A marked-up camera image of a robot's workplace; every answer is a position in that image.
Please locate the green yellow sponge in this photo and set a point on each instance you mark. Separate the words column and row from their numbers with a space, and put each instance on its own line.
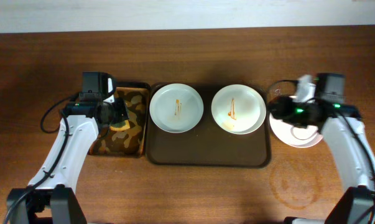
column 121, row 126

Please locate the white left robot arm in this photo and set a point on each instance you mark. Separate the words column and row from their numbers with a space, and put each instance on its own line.
column 50, row 195

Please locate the white plate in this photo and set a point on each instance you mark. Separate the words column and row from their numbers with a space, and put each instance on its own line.
column 294, row 136
column 176, row 108
column 238, row 109

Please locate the small black water tray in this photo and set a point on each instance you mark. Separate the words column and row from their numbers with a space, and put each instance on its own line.
column 130, row 141

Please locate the white plate front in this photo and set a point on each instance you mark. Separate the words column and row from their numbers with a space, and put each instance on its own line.
column 294, row 136

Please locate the large brown serving tray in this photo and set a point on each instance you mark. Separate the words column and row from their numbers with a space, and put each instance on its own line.
column 207, row 144

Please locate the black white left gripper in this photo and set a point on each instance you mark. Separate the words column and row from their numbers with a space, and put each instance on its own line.
column 121, row 109

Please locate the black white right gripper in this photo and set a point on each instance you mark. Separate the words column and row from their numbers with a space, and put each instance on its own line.
column 276, row 107

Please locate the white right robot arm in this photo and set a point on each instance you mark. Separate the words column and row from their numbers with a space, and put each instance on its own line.
column 320, row 102

